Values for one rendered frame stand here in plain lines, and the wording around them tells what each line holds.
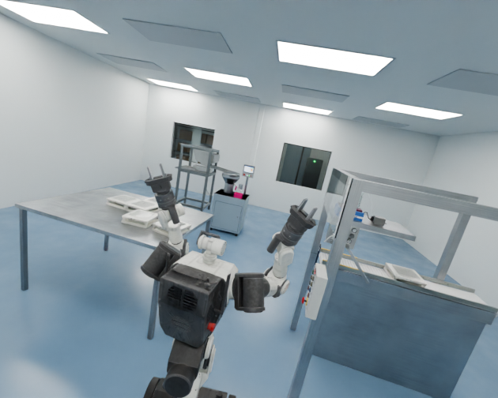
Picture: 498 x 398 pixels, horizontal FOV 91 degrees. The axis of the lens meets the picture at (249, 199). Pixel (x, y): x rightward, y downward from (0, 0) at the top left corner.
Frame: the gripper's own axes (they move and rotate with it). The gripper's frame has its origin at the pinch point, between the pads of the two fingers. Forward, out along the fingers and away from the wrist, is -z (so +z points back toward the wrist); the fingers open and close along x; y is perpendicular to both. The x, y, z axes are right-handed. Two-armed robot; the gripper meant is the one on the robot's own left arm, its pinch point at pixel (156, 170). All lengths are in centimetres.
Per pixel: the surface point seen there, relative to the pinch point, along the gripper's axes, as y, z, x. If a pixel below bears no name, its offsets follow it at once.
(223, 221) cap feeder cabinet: -299, 206, 34
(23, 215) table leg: -125, 46, -146
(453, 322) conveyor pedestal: 20, 170, 185
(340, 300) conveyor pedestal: -21, 156, 109
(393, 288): -3, 140, 147
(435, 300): 12, 148, 172
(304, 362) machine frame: 29, 133, 53
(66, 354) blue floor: -37, 134, -114
